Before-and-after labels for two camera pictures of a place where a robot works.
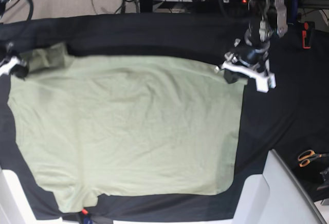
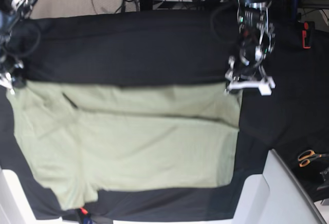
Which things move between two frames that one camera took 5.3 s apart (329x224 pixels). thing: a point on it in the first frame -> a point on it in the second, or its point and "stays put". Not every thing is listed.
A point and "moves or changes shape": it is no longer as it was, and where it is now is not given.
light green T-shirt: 95,126 moves or changes shape
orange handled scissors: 305,157 stays put
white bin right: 276,196 stays put
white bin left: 15,207 stays put
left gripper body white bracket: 5,66 -> 5,81
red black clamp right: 307,34 stays put
